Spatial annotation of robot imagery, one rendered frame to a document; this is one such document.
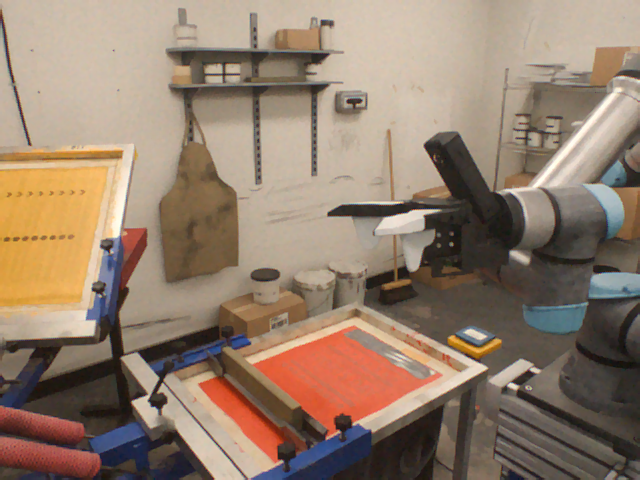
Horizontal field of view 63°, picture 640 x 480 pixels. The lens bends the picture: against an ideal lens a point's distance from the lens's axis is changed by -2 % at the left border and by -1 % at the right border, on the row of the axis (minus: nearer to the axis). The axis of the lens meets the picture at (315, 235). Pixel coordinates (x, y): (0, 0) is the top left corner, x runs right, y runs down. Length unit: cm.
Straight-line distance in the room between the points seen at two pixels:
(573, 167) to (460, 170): 29
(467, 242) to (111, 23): 279
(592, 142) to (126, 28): 272
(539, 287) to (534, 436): 51
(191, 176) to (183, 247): 45
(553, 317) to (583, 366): 34
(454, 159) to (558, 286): 22
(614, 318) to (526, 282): 29
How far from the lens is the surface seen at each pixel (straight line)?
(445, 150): 59
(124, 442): 131
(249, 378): 146
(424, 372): 166
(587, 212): 70
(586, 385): 107
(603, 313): 101
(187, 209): 336
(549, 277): 72
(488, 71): 524
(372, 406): 150
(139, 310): 350
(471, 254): 61
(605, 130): 88
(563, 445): 115
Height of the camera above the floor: 183
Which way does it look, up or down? 18 degrees down
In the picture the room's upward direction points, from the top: straight up
